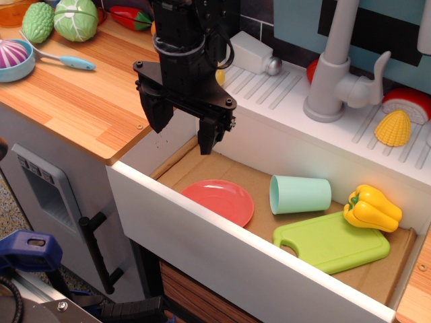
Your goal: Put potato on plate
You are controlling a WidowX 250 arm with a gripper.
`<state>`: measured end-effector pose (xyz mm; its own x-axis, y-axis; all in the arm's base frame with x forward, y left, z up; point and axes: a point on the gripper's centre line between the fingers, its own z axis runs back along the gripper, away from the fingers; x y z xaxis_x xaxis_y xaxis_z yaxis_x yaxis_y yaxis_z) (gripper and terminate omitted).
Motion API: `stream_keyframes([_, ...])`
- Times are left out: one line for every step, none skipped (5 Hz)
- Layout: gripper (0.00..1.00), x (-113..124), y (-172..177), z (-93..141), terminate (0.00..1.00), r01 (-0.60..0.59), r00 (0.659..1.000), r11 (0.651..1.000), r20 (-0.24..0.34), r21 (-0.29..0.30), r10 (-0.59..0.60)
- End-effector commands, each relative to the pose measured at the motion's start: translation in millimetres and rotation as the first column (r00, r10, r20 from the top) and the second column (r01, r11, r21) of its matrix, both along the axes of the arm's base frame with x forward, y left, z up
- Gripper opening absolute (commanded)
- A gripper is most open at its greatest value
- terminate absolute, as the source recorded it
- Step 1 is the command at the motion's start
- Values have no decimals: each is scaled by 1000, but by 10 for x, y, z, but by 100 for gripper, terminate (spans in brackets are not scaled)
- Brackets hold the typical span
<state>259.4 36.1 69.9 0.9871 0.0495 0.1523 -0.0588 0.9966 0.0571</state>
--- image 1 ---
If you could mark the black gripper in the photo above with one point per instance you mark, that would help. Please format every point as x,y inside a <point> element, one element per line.
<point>185,78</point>

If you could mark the yellow toy potato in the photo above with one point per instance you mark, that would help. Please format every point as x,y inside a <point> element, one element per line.
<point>220,75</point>

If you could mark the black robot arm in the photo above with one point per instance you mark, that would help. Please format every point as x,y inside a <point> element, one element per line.
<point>192,41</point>

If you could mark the red plastic plate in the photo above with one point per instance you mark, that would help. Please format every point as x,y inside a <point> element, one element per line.
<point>224,198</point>

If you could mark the white toy salt shaker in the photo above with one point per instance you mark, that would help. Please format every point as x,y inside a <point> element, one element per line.
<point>254,56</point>

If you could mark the red toy chili pepper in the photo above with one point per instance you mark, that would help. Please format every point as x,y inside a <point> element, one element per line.
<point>132,18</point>

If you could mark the mint green plastic cup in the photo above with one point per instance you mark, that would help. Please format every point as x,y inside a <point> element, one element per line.
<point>290,194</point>

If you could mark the red toy tomato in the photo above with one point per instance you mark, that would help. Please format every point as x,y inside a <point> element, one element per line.
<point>310,70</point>

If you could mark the green toy cabbage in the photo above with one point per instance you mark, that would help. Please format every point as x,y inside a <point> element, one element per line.
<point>76,20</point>

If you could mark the grey toy oven panel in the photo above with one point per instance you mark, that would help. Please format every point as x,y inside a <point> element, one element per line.
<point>52,190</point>

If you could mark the grey toy faucet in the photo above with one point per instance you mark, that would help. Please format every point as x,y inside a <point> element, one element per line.
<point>333,85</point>

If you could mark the green toy bitter melon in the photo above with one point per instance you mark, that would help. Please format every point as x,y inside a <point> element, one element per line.
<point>38,22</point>

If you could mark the light blue bowl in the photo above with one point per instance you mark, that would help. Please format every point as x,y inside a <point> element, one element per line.
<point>23,69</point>

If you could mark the purple toy onion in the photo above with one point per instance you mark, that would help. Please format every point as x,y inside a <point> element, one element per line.
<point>12,53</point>

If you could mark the green plastic cutting board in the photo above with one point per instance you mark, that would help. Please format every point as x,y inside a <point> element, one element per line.
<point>331,244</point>

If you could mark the yellow toy bell pepper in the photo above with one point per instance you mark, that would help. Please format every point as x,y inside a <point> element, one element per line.
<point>368,207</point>

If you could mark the orange plastic container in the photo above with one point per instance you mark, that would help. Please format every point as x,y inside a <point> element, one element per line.
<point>13,12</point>

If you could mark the blue clamp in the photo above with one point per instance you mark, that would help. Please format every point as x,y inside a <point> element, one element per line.
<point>30,251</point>

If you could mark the yellow toy corn piece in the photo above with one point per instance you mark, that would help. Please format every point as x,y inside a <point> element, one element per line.
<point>394,129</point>

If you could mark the red white toy sushi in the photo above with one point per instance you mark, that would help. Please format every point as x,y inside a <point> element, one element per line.
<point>414,103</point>

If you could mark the blue handled spoon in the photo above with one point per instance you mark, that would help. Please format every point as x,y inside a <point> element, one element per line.
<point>69,61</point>

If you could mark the black cabinet door handle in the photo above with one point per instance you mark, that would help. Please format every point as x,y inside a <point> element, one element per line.
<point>88,226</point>

